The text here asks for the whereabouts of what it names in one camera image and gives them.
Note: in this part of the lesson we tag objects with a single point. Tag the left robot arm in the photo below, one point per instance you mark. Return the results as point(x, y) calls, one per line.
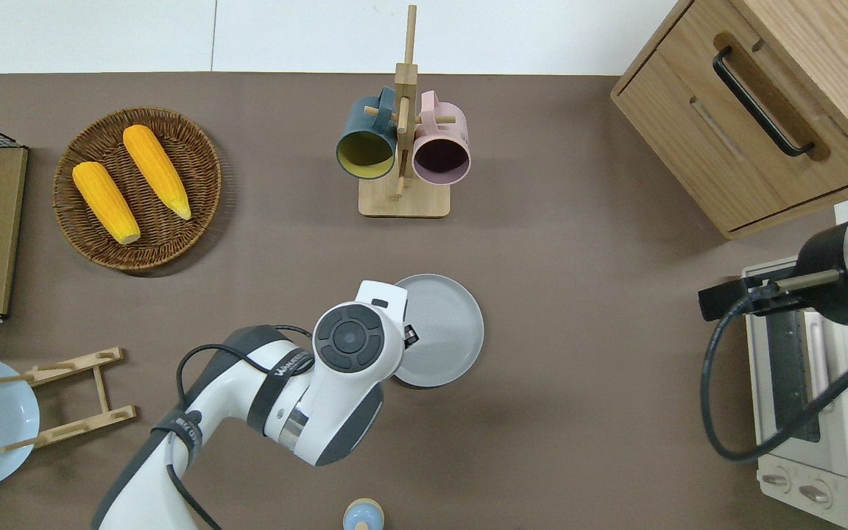
point(336, 390)

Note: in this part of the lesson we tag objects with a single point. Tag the teal mug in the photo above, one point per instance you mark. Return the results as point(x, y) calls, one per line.
point(365, 129)

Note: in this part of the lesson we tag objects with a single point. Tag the wooden dish rack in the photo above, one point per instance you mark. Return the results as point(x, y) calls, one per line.
point(100, 386)

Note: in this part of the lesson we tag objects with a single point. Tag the round wicker basket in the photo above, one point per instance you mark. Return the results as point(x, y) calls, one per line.
point(166, 235)

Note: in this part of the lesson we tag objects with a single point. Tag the gray round plate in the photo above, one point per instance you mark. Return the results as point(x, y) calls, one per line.
point(446, 331)

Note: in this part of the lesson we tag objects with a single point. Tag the short yellow corn cob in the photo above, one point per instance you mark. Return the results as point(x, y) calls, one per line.
point(105, 202)

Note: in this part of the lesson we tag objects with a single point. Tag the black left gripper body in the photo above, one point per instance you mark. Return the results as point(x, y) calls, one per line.
point(411, 336)

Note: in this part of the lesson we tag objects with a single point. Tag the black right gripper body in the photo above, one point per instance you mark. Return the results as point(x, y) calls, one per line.
point(726, 298)

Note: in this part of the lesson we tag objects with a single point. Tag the pink mug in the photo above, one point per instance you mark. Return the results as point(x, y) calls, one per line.
point(442, 129)

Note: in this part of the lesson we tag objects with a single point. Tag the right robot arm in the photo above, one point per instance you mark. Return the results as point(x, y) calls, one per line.
point(836, 272)

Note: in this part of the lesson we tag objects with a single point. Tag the white toaster oven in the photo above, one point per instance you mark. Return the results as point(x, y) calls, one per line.
point(836, 471)

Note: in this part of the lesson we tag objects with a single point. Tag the long yellow corn cob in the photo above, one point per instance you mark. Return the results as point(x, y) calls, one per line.
point(157, 169)

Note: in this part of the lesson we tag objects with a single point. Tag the wooden drawer cabinet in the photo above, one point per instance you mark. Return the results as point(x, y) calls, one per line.
point(689, 118)

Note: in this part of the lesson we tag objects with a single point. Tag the wooden mug rack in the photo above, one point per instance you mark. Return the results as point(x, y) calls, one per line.
point(403, 200)

